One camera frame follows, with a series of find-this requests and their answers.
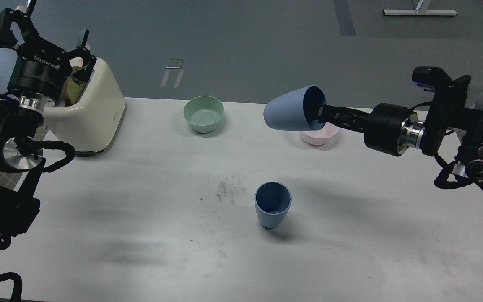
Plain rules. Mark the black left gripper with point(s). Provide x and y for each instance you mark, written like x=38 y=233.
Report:
x=40 y=71

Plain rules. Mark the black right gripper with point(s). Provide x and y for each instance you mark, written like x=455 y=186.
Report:
x=381 y=128

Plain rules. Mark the blue cup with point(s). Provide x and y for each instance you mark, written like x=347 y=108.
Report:
x=296 y=110
x=272 y=203

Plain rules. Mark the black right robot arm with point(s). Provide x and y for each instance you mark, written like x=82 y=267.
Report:
x=451 y=133

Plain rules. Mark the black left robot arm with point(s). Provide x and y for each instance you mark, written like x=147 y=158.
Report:
x=18 y=206

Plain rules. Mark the pink bowl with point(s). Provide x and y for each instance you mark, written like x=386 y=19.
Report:
x=319 y=137

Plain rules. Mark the right toast slice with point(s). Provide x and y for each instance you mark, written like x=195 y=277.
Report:
x=73 y=88

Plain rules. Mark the cream white toaster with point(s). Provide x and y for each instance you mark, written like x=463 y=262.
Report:
x=90 y=124

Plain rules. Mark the white stand base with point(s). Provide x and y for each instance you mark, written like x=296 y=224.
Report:
x=420 y=9

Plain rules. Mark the mint green bowl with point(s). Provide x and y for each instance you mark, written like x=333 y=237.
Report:
x=204 y=113

